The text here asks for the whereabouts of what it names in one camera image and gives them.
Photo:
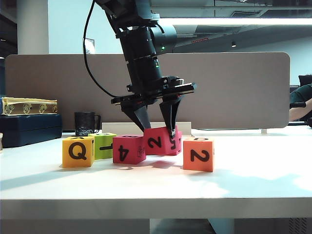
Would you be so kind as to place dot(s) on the green foam letter block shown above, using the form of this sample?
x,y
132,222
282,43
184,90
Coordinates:
x,y
103,148

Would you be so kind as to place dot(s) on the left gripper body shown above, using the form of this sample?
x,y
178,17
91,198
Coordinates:
x,y
156,93

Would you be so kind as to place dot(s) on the yellow patterned box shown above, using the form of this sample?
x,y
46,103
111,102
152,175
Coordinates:
x,y
29,107

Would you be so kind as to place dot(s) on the black round desk object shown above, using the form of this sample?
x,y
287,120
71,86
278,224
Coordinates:
x,y
310,123

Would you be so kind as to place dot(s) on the long ceiling light strip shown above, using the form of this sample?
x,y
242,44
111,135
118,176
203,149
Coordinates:
x,y
280,21

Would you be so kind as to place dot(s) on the dark blue case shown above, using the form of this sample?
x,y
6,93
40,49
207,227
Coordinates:
x,y
31,126

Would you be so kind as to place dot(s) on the orange foam letter block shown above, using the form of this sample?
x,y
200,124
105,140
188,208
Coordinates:
x,y
198,156

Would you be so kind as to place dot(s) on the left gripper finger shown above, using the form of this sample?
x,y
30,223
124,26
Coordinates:
x,y
170,114
140,115

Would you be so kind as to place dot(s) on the grey desk divider panel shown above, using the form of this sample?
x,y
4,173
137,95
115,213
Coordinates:
x,y
219,92

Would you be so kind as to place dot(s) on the yellow foam letter block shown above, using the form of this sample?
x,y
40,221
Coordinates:
x,y
78,152

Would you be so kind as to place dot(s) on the person in dark shirt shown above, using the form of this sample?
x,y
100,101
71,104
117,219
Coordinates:
x,y
296,95

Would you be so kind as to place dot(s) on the red ceiling sign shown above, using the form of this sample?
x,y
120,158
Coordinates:
x,y
200,40

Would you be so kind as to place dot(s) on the white divider foot bracket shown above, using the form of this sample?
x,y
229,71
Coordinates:
x,y
264,131

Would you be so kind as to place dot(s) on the pink block with B 4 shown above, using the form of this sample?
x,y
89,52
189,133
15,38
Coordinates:
x,y
126,151

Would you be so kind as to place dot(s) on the black mug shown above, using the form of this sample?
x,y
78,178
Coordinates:
x,y
84,123

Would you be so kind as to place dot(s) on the black vent grille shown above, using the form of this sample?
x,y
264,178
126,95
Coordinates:
x,y
298,226

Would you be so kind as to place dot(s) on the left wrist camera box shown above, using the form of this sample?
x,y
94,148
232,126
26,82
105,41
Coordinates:
x,y
178,81

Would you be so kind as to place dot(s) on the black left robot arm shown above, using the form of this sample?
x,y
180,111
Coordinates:
x,y
141,48

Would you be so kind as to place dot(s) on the pink block with C 5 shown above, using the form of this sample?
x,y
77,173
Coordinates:
x,y
156,143

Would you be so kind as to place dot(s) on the small wall sign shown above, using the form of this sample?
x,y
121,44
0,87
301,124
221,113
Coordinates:
x,y
90,46

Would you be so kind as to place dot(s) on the small ceiling spotlight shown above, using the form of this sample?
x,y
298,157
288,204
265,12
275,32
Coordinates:
x,y
234,44

